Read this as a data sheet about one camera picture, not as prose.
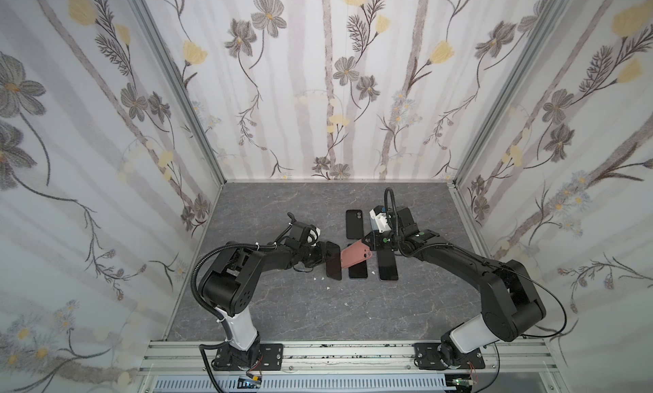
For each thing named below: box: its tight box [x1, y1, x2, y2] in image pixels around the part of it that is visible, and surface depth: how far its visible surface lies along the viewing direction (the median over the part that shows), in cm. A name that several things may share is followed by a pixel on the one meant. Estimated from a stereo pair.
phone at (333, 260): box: [325, 240, 342, 281], surface depth 95 cm
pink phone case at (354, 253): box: [340, 239, 372, 269], surface depth 91 cm
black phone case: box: [346, 209, 364, 240], surface depth 109 cm
